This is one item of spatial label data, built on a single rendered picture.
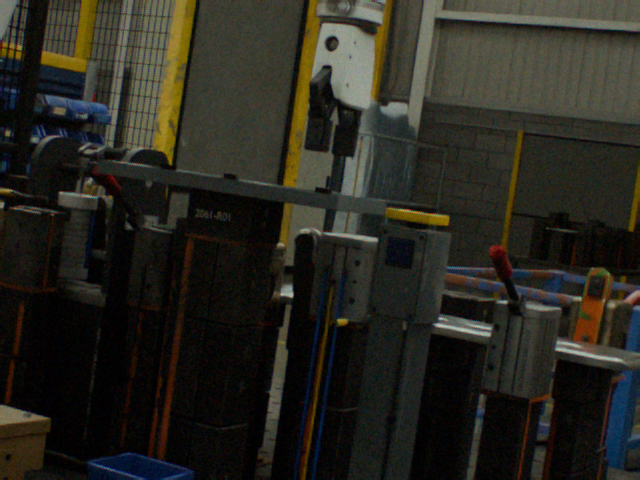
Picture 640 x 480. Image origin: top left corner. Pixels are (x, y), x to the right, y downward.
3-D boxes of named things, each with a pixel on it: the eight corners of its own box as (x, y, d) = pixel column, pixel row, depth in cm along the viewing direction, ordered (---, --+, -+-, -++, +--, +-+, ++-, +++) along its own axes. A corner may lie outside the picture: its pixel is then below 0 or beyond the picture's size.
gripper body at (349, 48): (363, 14, 155) (349, 105, 156) (390, 27, 165) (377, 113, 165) (306, 9, 158) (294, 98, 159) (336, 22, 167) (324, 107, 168)
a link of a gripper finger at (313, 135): (327, 96, 154) (319, 151, 155) (337, 99, 157) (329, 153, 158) (303, 93, 156) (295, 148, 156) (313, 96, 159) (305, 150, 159)
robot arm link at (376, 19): (370, -2, 155) (366, 22, 156) (393, 10, 164) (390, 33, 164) (307, -8, 159) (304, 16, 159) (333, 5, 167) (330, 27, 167)
